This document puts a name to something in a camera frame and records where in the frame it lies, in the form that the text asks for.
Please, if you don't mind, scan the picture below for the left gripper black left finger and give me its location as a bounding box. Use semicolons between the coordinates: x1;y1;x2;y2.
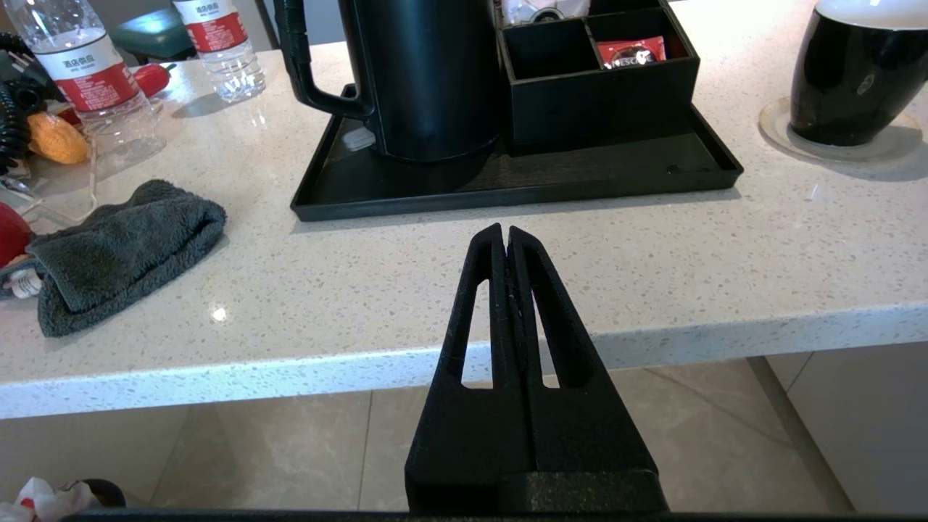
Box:
405;222;531;510

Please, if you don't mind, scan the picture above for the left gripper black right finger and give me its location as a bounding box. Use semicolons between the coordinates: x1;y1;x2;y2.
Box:
510;225;668;510

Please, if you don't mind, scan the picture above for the black serving tray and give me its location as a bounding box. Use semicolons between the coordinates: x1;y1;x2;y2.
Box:
290;83;745;223

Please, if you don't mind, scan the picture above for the black compartment organizer box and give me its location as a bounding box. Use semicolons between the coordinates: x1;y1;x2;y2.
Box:
497;0;702;155

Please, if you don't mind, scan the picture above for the black electric kettle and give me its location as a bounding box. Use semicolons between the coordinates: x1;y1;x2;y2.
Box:
273;0;507;162

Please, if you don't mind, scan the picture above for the clear glass coaster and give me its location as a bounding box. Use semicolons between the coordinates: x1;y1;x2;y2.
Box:
758;96;924;162

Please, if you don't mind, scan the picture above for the red Nescafe sachet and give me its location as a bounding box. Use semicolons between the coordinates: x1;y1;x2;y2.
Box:
595;35;668;70

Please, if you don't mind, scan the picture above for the dark grey cloth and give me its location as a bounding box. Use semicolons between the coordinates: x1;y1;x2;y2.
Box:
25;178;228;339

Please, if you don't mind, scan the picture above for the crumpled white red wrapper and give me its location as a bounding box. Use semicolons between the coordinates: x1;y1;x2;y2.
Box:
0;476;99;522

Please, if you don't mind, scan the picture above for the black cup white inside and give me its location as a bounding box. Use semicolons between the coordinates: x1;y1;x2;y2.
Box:
790;0;928;148

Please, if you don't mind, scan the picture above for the small red-capped water bottle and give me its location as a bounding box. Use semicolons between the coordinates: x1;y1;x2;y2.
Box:
171;0;268;103

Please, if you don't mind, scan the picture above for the small white tube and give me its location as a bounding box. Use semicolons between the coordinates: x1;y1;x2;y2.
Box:
0;268;44;300

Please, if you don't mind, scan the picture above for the red round object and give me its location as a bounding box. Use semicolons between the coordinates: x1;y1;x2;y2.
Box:
0;202;34;268

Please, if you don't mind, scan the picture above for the small orange object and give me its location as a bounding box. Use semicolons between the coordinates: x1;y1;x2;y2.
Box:
26;110;91;165

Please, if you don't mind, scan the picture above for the green upholstered chair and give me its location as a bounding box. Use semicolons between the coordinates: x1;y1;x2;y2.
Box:
110;6;198;63

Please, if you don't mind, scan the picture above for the large red-capped water bottle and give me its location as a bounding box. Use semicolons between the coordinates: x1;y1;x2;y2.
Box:
0;0;166;162

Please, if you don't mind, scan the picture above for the black handled tool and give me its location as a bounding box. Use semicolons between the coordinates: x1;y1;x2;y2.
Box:
0;33;62;176

